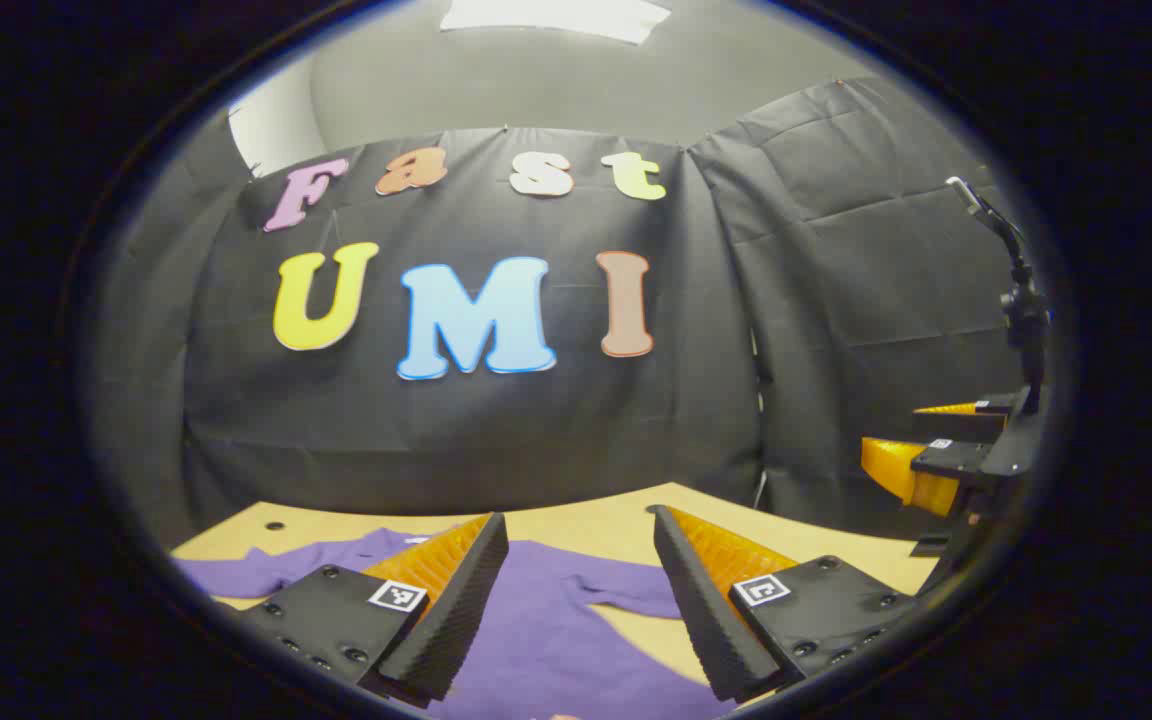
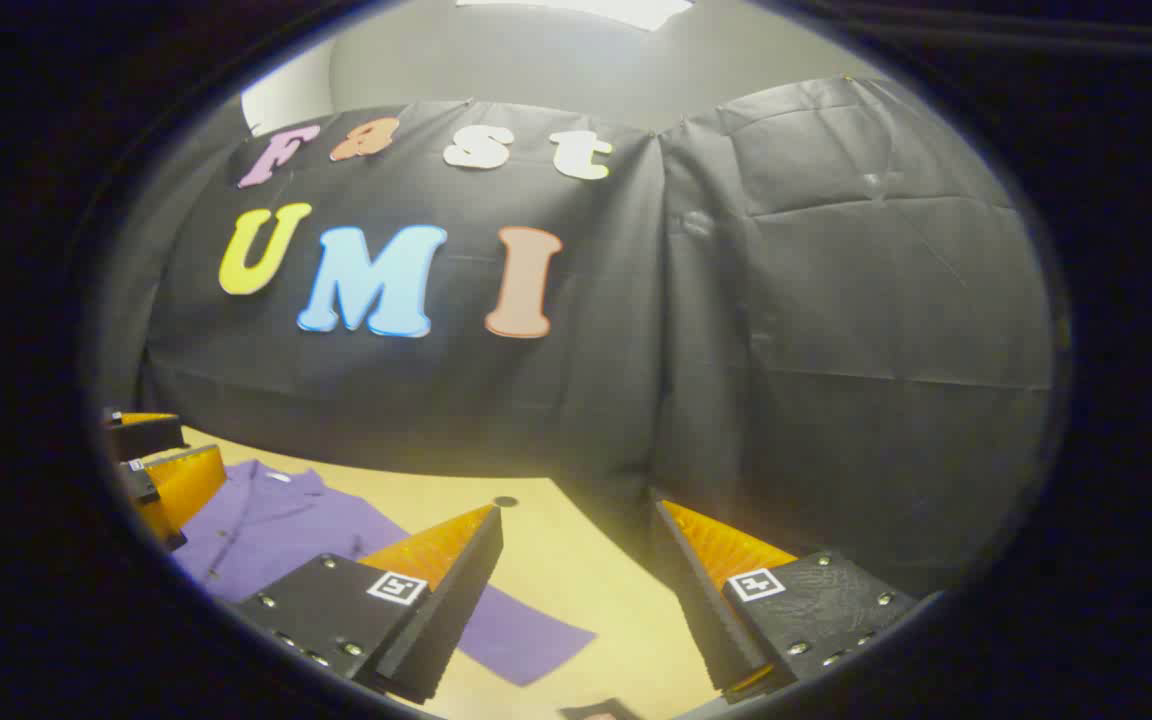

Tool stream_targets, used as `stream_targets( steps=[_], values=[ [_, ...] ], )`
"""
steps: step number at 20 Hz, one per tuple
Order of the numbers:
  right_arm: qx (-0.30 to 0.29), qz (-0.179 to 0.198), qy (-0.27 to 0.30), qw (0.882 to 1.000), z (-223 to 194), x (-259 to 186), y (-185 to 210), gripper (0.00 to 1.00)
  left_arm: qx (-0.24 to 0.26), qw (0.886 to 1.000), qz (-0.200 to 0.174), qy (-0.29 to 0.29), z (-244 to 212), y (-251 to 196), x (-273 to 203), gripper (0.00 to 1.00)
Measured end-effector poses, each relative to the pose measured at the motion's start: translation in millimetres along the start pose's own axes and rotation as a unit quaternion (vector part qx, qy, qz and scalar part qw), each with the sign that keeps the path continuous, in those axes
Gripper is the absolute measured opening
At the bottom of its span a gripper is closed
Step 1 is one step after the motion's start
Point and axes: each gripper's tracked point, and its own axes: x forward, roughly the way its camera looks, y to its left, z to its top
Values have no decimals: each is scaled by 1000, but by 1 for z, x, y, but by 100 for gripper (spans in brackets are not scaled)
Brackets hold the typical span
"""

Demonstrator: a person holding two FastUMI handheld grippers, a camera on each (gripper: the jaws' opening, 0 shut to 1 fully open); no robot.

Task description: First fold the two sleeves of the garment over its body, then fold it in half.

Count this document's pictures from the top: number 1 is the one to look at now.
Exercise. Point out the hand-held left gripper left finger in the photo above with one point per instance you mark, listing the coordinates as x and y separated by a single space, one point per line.
456 610

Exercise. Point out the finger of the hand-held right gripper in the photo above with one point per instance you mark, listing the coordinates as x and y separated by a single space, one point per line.
966 425
911 480

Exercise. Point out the purple shirt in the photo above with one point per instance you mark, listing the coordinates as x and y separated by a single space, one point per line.
556 640

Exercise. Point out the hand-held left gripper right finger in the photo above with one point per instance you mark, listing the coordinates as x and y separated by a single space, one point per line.
701 620

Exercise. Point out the black backdrop cloth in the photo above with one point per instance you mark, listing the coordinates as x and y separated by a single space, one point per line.
536 430

